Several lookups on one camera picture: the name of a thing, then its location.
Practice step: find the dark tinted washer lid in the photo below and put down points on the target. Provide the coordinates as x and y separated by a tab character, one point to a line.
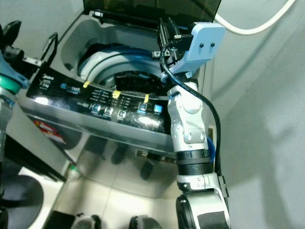
147	9

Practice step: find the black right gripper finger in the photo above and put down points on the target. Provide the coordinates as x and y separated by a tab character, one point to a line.
166	36

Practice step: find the blue washer power button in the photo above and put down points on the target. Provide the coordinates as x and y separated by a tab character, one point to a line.
158	109

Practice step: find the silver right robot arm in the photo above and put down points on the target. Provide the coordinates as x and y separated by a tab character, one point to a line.
188	119

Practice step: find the white appliance with black disc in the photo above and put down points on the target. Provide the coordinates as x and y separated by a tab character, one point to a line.
52	191

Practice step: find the blue plastic cap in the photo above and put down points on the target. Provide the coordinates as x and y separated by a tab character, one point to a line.
212	150

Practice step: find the yellow tape piece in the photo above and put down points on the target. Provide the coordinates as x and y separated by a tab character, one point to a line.
86	84
146	98
116	94

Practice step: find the grey right robot leg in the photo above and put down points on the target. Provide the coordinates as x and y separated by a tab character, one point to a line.
145	224

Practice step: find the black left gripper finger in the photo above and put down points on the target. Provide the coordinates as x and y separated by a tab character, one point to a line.
34	62

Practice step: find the black laundry pile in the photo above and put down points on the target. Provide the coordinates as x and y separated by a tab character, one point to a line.
138	83

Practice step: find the black washer control panel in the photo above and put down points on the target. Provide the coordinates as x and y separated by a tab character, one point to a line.
71	94

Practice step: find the small black floor mat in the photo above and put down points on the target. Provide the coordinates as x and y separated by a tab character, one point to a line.
55	222

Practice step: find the steel washer drum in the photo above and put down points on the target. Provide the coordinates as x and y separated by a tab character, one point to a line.
133	64

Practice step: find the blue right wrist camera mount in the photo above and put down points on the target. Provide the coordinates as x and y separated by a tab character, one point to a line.
207	43

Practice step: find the red washer sticker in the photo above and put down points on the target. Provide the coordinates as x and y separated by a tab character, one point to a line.
47	130

